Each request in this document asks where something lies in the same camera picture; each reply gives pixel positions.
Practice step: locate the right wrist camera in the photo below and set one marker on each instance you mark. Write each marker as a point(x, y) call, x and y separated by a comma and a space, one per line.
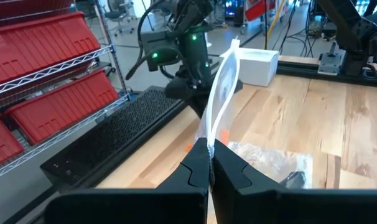
point(160, 46)

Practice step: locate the grey office chair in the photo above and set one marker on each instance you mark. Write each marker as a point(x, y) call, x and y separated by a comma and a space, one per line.
point(118, 15)

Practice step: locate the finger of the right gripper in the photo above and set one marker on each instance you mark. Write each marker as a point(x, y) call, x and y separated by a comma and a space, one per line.
point(188, 91)
point(237, 87)

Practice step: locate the white box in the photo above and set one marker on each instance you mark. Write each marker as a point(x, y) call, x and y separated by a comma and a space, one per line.
point(257, 65)

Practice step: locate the clear zip bag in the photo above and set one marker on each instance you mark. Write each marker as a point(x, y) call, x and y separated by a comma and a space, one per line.
point(269, 161)
point(222, 93)

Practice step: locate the red plastic bin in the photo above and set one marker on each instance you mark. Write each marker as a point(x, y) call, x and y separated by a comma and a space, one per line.
point(36, 43)
point(61, 109)
point(2, 143)
point(20, 6)

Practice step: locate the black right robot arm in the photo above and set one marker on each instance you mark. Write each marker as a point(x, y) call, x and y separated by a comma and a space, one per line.
point(353, 28)

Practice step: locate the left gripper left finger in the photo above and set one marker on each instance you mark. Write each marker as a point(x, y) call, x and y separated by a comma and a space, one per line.
point(138, 208)

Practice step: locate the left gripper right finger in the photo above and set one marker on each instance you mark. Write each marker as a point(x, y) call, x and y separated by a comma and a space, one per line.
point(285, 207)

